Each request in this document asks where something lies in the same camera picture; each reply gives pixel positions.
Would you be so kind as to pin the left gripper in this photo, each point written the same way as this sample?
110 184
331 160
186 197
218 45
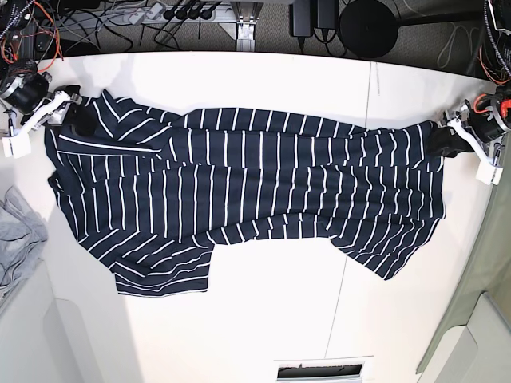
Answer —
480 125

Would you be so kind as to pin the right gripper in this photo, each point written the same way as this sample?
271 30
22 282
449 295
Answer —
29 95

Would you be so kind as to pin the navy white striped t-shirt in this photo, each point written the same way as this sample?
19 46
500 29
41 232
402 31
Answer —
150 193

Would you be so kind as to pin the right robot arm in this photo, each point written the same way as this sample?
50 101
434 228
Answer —
34 36

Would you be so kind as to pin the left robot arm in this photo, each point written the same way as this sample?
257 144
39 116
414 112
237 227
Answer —
493 54

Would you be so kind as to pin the grey cloth pile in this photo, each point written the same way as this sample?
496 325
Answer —
23 236

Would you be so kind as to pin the white power strip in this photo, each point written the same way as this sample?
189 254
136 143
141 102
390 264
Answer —
158 12

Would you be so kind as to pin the round black base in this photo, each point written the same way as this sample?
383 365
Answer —
368 28

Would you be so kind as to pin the black power bricks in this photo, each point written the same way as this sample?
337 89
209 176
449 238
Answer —
313 18

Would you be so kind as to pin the green grey bin edge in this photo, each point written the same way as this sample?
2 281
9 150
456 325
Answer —
472 341

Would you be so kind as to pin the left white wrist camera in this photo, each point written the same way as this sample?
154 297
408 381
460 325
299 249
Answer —
489 174

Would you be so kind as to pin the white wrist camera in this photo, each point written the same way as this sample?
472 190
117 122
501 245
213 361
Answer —
489 174
16 146

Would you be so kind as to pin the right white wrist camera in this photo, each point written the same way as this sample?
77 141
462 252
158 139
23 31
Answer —
16 146

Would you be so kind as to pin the aluminium frame post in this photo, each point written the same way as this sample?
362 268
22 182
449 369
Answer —
241 29

